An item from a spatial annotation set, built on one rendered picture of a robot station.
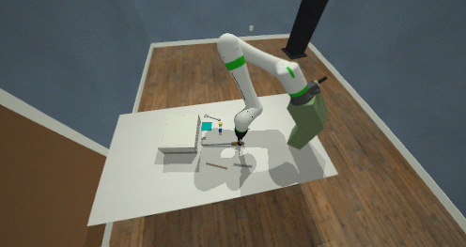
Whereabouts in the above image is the small white cabinet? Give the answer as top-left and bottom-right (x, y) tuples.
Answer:
(158, 114), (201, 154)

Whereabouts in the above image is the teal square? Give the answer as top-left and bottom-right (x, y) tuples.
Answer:
(201, 122), (212, 131)

